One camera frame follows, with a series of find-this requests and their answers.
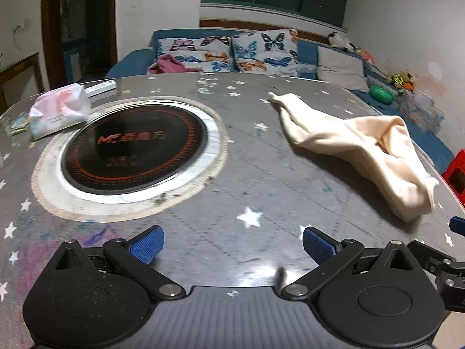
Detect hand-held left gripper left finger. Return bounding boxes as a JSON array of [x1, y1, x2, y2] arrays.
[[54, 225, 186, 300]]

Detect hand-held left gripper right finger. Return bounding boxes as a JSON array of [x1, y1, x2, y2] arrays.
[[280, 225, 415, 300]]

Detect cream sweater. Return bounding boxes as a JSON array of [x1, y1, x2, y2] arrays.
[[268, 92, 440, 223]]

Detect red plastic stool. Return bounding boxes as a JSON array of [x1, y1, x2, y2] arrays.
[[441, 149, 465, 208]]

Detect round black induction cooktop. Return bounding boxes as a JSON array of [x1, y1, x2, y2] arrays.
[[58, 104, 223, 204]]

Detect grey star-print tablecloth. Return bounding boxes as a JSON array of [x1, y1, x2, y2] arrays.
[[0, 73, 465, 349]]

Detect clear plastic storage box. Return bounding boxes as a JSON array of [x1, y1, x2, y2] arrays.
[[400, 89, 446, 133]]

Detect green plastic bowl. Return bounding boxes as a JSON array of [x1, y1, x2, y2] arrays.
[[369, 85, 395, 104]]

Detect plush toys on ledge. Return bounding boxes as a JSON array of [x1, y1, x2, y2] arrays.
[[387, 73, 415, 91]]

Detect pink white tissue pack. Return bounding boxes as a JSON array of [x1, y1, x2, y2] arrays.
[[28, 83, 91, 142]]

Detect white remote control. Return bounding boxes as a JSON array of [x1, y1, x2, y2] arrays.
[[84, 80, 117, 97]]

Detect small printed packet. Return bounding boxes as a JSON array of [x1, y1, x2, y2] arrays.
[[10, 114, 33, 136]]

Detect plain grey pillow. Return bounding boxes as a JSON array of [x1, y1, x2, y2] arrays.
[[317, 46, 369, 92]]

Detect pink cloth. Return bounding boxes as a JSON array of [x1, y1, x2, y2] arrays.
[[147, 54, 202, 75]]

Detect blue sofa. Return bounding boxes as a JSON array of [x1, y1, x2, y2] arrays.
[[105, 28, 455, 173]]

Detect orange pink plush toy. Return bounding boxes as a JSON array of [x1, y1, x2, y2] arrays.
[[354, 45, 375, 63]]

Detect butterfly pillow with pink butterfly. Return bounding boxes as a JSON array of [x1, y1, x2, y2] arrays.
[[156, 35, 237, 74]]

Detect butterfly pillow with blue butterflies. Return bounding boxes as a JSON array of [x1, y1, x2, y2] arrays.
[[231, 29, 299, 77]]

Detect black white plush toy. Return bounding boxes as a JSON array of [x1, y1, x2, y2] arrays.
[[328, 32, 355, 51]]

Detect wooden side table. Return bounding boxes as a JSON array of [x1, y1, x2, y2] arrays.
[[0, 53, 44, 111]]

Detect dark wooden doorway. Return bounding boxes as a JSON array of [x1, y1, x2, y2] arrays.
[[41, 0, 119, 88]]

